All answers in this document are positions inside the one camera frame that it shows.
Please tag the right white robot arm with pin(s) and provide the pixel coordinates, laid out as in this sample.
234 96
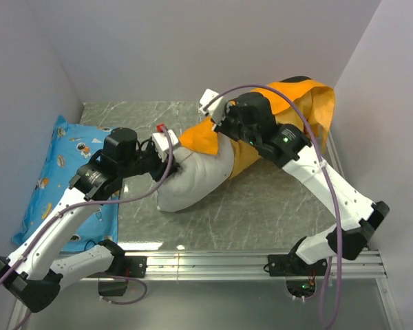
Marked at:
293 152

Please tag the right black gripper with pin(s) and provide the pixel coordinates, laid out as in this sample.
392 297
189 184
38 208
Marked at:
230 111

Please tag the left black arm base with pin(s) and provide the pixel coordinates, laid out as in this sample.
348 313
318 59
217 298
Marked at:
124 282

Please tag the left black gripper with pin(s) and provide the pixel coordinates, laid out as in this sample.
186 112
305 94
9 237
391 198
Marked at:
161 169

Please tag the blue cartoon pillow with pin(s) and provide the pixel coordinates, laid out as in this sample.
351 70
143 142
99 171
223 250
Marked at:
71 146

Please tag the wrist white camera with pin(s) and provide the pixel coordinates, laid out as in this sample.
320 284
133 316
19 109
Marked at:
213 106
164 140

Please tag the white pillow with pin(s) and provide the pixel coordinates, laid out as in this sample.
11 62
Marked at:
198 175

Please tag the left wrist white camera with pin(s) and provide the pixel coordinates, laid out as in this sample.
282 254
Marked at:
164 140

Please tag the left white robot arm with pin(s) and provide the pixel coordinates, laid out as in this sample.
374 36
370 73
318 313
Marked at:
34 273

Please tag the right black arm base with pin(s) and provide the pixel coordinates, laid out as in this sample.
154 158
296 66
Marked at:
300 278

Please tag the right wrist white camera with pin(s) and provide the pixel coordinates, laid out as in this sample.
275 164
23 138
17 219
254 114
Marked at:
213 106

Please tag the aluminium mounting rail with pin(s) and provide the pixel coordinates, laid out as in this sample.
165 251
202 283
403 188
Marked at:
179 265

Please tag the orange pillowcase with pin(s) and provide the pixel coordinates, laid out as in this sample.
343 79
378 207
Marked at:
315 100

